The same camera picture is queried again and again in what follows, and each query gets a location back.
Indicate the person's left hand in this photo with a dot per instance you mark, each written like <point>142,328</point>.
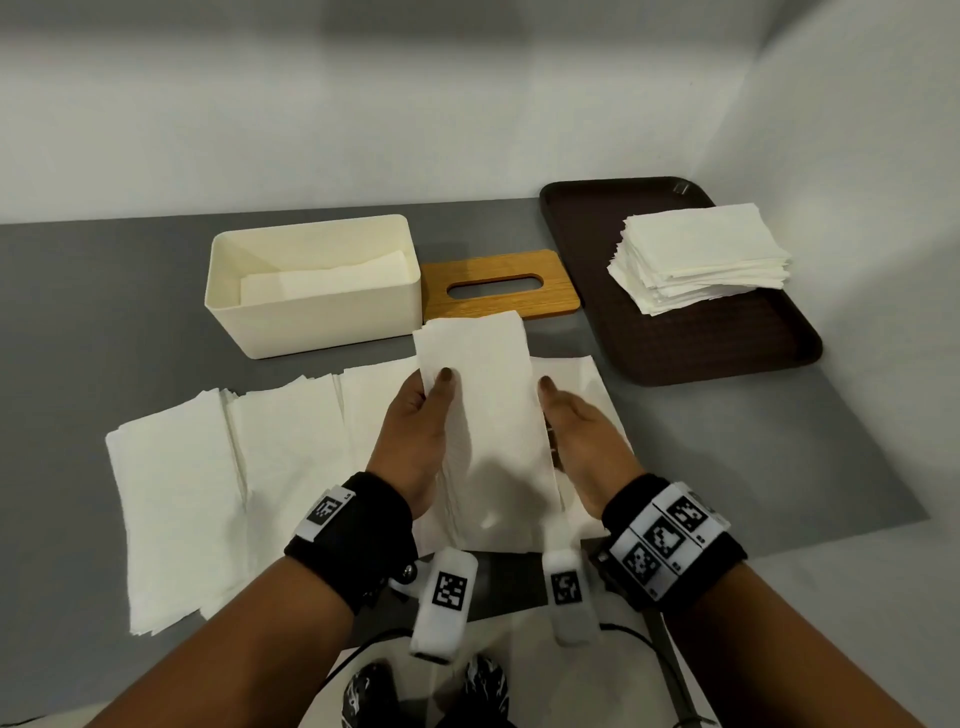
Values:
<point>409,439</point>

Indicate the person's right hand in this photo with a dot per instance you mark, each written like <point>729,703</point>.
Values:
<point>592,450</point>

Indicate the person's left thumb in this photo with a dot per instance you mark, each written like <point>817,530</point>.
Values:
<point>442,386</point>

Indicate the person's right thumb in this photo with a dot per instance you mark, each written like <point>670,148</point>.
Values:
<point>553,396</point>

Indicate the person's right forearm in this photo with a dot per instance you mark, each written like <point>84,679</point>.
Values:
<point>780,660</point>

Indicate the person's left forearm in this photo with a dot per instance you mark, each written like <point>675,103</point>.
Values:
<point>240,652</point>

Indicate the wooden slotted box lid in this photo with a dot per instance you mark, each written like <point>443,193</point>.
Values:
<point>517,300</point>

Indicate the cream plastic tissue box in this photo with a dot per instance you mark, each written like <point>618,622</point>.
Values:
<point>315,322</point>

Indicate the white tissues inside box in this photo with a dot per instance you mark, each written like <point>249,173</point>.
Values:
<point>330,279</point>

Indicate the dark brown plastic tray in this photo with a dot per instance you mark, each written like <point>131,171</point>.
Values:
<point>720,337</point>

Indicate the black left wristband with markers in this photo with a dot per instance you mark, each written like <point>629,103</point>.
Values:
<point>352,547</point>

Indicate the black wristband with markers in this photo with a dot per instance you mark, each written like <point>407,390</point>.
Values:
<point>352,547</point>
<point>675,544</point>

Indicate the black right wristband with markers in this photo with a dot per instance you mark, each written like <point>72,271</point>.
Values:
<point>675,544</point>

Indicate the stack of white tissues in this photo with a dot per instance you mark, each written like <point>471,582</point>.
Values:
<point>697,251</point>

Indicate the person's right patterned shoe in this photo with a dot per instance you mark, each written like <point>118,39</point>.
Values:
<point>486,686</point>

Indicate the person's patterned shoe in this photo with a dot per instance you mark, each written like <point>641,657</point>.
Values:
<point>369,694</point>
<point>486,686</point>

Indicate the person's left patterned shoe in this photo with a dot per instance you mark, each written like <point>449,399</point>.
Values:
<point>369,694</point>

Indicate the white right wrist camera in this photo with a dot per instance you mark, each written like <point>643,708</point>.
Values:
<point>568,592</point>

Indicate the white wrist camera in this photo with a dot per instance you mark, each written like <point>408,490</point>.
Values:
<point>445,604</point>
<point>568,592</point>

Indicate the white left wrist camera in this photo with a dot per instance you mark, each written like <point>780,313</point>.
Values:
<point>445,604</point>

